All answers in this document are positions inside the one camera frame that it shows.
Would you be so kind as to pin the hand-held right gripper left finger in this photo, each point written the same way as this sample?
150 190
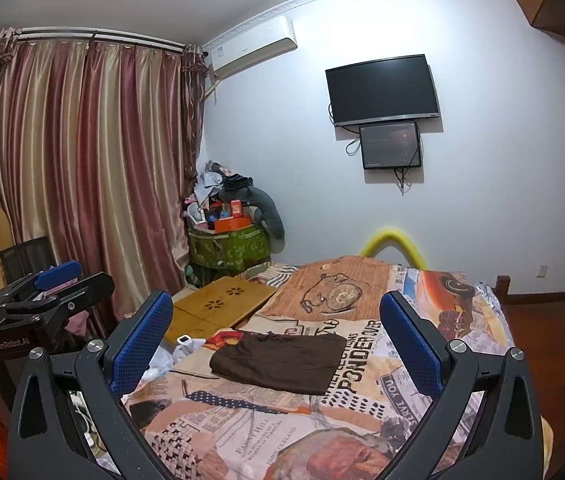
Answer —
145 340

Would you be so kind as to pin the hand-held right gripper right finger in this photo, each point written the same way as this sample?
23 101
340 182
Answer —
412 345

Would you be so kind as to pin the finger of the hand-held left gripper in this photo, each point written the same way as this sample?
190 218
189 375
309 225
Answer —
90 287
60 274

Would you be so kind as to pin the brown shirt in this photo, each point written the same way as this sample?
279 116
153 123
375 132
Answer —
282 360

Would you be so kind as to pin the white crumpled cloth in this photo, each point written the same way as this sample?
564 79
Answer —
167 360

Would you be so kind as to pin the pink cloth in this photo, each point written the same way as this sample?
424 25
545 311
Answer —
80 322

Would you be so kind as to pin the black chair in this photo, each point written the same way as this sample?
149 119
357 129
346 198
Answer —
27 255

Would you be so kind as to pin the small white device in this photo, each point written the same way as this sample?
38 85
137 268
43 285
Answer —
185 342

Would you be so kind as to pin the printed blanket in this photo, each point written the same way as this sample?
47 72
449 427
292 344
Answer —
362 310

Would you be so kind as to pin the light wooden board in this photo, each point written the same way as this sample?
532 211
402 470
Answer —
0 240

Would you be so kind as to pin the wooden lap desk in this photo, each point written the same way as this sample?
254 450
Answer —
222 300

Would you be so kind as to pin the yellow foam tube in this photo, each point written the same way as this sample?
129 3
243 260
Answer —
392 234

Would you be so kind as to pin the striped pink curtain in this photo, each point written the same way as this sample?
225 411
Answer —
87 160

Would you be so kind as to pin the green storage box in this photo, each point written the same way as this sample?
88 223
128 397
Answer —
227 250

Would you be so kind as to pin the orange box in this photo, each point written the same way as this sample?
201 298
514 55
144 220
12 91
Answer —
232 224

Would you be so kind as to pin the striped pillow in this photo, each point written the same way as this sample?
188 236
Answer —
275 272

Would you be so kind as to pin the wooden baseboard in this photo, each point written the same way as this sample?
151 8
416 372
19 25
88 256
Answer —
552 296

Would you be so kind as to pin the grey plush toy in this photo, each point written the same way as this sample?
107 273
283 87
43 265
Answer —
267 210

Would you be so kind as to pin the small black monitor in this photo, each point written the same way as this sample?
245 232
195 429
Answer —
390 145

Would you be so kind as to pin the curtain rod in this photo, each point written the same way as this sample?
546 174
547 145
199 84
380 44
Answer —
112 40

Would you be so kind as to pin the white air conditioner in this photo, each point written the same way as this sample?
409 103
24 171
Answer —
252 45

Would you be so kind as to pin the wooden bed post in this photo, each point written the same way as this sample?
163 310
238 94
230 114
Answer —
503 287

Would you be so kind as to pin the white wall socket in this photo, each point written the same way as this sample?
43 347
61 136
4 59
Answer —
542 270

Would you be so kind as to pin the black wall television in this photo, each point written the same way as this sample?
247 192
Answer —
382 90

